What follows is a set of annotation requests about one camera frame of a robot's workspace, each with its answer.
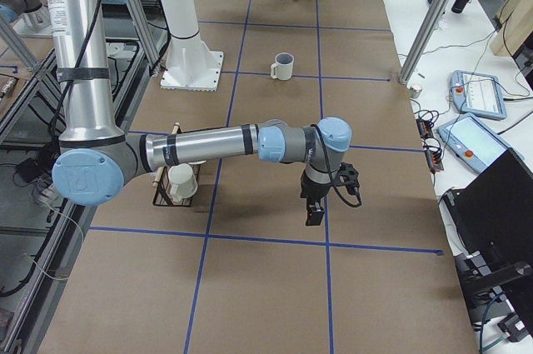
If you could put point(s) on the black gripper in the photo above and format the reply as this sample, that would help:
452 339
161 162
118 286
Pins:
313 191

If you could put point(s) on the grey white mug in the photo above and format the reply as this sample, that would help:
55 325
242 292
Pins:
282 67

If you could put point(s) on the second grey robot arm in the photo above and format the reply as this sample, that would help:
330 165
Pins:
33 12

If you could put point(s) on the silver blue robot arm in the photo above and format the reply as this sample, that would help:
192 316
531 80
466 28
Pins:
97 158

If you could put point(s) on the small metal cup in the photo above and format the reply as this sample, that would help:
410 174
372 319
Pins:
415 90

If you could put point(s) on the white mug with lettering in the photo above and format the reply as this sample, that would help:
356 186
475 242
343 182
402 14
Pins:
183 182

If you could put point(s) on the blue teach pendant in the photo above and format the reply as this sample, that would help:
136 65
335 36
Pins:
472 141
477 93

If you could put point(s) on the black monitor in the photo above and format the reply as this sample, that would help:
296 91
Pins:
493 216

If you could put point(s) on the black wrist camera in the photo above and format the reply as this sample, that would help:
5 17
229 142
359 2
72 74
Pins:
347 177

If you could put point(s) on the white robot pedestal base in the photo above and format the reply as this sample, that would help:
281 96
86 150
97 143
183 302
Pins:
190 64

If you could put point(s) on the aluminium frame post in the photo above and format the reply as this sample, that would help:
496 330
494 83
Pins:
422 38

